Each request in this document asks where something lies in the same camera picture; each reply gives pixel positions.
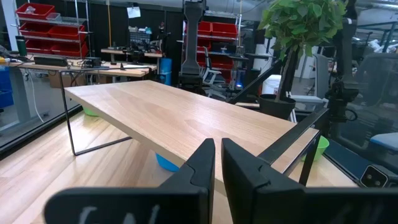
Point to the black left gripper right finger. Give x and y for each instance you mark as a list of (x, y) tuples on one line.
[(248, 193)]

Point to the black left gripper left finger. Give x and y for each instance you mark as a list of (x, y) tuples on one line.
[(196, 193)]

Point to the large blue plastic bowl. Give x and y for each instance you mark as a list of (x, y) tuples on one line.
[(166, 163)]

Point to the large green plastic bowl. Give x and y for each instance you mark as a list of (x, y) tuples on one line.
[(90, 112), (322, 148)]

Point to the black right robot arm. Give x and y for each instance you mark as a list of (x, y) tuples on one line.
[(192, 40)]

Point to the wooden riser shelf black legs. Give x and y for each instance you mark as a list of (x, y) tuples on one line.
[(174, 118)]

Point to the white bucket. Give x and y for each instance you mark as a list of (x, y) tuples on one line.
[(271, 85)]

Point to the white office chair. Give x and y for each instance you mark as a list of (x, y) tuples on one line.
[(210, 74)]

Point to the blue barrel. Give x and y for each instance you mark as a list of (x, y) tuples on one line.
[(165, 70)]

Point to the wooden workbench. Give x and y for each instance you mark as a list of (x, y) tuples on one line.
[(149, 54), (133, 72)]

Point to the metal shelf with red bins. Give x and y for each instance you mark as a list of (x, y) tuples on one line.
[(224, 29), (62, 32)]

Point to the potted green leafy plant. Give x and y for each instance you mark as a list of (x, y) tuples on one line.
[(298, 21)]

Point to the cardboard box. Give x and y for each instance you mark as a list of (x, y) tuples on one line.
[(56, 81)]

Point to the white paper sign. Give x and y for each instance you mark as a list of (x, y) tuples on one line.
[(133, 12)]

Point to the yellow pole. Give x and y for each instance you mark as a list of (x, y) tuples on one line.
[(109, 21)]

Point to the black keyboard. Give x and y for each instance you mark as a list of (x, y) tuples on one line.
[(49, 61)]

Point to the blue storage bin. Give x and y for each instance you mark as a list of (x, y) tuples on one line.
[(5, 93)]

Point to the dark green bottle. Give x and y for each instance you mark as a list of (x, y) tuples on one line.
[(21, 46)]

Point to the small black stereo camera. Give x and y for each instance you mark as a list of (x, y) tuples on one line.
[(373, 176)]

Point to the black upright rig post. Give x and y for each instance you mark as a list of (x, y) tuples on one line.
[(342, 71)]

